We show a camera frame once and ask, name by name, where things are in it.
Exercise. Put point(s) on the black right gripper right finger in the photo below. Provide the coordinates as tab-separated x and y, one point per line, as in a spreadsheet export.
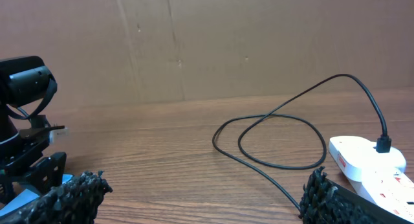
326	202

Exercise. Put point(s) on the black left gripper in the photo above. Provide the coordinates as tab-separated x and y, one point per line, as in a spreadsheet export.
22	159

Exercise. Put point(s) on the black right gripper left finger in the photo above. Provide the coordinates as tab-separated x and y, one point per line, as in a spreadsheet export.
74	202

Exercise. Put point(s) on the Samsung Galaxy smartphone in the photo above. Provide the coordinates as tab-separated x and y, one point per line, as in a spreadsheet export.
29	194

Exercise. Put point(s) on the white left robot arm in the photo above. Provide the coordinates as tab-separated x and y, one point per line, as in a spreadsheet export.
27	87

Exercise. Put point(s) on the white charger adapter plug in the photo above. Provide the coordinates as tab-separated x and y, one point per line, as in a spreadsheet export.
356	156

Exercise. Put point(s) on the white power strip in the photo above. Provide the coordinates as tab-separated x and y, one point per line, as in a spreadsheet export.
389	189

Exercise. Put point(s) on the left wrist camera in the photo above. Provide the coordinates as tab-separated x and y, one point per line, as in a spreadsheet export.
56	134

